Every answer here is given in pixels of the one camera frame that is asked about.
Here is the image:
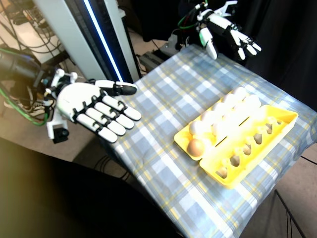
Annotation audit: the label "brown egg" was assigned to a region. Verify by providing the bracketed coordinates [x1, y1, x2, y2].
[187, 138, 206, 157]

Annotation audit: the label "white egg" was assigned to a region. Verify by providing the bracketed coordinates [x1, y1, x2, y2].
[233, 86, 248, 100]
[200, 111, 215, 124]
[189, 120, 205, 136]
[222, 94, 237, 107]
[244, 94, 261, 108]
[212, 102, 226, 116]
[212, 121, 227, 136]
[235, 104, 250, 117]
[224, 112, 239, 126]

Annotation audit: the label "yellow egg carton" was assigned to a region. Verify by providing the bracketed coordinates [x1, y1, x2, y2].
[174, 87, 299, 189]

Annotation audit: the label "plaid blue yellow tablecloth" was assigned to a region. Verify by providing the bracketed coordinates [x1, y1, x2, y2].
[98, 45, 317, 238]

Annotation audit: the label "white column with blue light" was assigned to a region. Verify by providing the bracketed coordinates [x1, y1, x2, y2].
[32, 0, 142, 85]

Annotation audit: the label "black tripod stand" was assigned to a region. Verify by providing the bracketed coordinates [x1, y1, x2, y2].
[274, 189, 307, 238]

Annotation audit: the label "black white sneaker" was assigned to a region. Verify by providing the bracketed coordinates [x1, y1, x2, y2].
[3, 93, 57, 117]

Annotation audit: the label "wrist camera on white mount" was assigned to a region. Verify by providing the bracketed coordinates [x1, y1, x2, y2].
[214, 0, 239, 17]
[46, 111, 70, 144]

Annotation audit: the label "green cable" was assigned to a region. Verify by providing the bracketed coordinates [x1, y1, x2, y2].
[177, 2, 209, 31]
[0, 48, 54, 127]

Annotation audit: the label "black metal base frame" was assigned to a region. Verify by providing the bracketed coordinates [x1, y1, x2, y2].
[138, 37, 190, 73]

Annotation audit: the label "black floor cables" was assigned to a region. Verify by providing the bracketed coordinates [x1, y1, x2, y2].
[0, 0, 66, 64]

